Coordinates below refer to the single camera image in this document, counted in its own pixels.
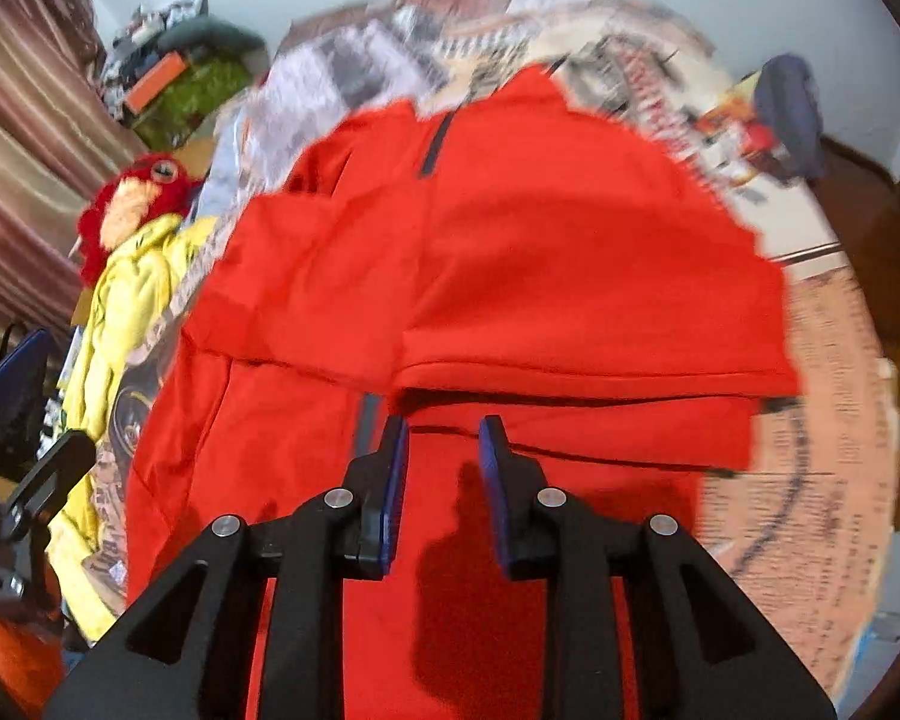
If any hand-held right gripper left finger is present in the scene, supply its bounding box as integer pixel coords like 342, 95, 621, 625
43, 415, 410, 720

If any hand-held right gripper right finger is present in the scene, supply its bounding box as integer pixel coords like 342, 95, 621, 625
478, 415, 839, 720

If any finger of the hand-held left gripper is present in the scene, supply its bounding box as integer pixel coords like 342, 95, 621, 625
0, 328, 55, 460
4, 431, 96, 539

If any red garment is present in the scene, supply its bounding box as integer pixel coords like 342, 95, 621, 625
124, 64, 803, 720

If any yellow cloth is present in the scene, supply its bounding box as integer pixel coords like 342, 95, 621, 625
45, 214, 218, 642

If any striped brown curtain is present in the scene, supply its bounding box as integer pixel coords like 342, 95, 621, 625
0, 0, 151, 361

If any red plush toy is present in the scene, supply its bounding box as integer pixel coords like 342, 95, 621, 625
75, 152, 203, 286

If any grey striped bedsheet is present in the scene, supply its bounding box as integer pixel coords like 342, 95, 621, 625
191, 101, 263, 222

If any newspaper print quilt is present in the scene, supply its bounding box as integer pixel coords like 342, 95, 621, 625
82, 0, 897, 698

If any orange box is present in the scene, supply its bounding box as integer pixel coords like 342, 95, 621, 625
124, 52, 185, 112

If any green storage bag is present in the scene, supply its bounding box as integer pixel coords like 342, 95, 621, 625
131, 56, 260, 151

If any pile of clutter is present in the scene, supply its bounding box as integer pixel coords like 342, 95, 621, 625
101, 0, 211, 121

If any grey pillow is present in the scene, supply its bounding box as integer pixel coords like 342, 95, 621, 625
157, 17, 267, 53

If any dark blue cloth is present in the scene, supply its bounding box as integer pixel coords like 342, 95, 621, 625
750, 52, 830, 181

